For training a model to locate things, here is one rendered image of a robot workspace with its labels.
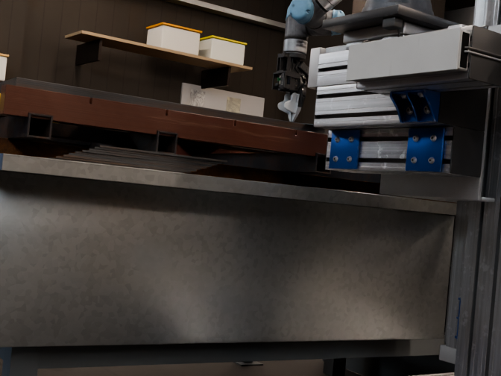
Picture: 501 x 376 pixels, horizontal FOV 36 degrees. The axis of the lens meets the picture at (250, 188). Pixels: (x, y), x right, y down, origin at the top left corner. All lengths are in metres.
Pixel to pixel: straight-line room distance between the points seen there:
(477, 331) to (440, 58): 0.58
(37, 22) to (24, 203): 7.11
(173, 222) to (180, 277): 0.13
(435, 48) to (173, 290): 0.80
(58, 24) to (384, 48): 7.46
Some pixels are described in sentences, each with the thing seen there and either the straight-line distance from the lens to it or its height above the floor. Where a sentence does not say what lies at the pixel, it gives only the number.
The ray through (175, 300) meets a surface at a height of 0.40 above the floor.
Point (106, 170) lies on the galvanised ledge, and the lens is 1.49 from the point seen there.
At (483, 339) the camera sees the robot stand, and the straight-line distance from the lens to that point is 1.62.
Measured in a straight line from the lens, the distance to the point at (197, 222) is 1.75.
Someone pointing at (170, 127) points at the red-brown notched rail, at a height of 0.79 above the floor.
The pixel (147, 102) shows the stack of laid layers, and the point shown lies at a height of 0.84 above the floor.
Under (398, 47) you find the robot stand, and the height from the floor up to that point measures 0.93.
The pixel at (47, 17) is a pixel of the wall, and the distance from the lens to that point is 8.71.
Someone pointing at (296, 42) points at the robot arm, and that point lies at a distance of 2.43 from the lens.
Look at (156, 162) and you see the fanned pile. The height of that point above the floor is 0.70.
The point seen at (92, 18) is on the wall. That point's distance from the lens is 8.91.
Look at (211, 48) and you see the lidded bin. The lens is 8.85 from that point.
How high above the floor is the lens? 0.64
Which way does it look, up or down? 1 degrees up
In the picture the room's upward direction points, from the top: 5 degrees clockwise
